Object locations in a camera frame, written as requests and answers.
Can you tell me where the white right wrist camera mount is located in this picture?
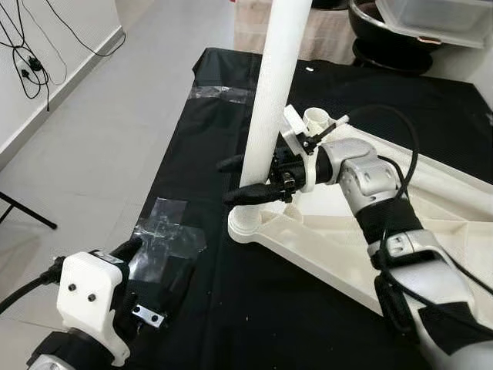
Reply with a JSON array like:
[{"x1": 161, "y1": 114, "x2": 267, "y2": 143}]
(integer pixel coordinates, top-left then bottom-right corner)
[{"x1": 281, "y1": 104, "x2": 318, "y2": 193}]

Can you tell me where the clear plastic storage box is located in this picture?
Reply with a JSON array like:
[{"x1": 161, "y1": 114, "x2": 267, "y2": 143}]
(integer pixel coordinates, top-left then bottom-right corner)
[{"x1": 375, "y1": 0, "x2": 493, "y2": 49}]

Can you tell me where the beige cloth covered table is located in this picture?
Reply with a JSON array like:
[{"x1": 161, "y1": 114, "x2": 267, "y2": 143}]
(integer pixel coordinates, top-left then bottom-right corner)
[{"x1": 233, "y1": 0, "x2": 359, "y2": 64}]

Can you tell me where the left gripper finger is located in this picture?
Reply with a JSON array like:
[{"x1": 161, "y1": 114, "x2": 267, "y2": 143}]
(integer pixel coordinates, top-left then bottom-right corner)
[
  {"x1": 153, "y1": 261, "x2": 198, "y2": 318},
  {"x1": 112, "y1": 234, "x2": 146, "y2": 267}
]

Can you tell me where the black round wok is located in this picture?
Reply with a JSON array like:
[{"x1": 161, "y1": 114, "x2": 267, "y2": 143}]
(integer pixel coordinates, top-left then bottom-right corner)
[{"x1": 348, "y1": 0, "x2": 455, "y2": 76}]

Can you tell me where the thin black wall cable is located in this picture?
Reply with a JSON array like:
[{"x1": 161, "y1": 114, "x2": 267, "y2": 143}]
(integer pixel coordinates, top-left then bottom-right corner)
[{"x1": 0, "y1": 0, "x2": 128, "y2": 113}]

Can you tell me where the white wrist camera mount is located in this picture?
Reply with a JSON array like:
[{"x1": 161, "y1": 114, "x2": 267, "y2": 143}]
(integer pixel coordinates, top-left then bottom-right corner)
[
  {"x1": 281, "y1": 104, "x2": 318, "y2": 193},
  {"x1": 58, "y1": 251, "x2": 128, "y2": 367}
]

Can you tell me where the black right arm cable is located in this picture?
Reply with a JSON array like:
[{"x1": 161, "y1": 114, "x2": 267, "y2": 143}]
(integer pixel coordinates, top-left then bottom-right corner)
[{"x1": 304, "y1": 104, "x2": 493, "y2": 340}]

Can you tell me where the black tablecloth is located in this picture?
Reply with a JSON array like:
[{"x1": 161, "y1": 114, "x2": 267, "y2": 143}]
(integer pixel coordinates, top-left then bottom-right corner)
[{"x1": 127, "y1": 48, "x2": 493, "y2": 370}]

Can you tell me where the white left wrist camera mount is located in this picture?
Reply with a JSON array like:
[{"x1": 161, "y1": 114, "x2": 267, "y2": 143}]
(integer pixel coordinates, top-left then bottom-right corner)
[{"x1": 58, "y1": 251, "x2": 128, "y2": 367}]

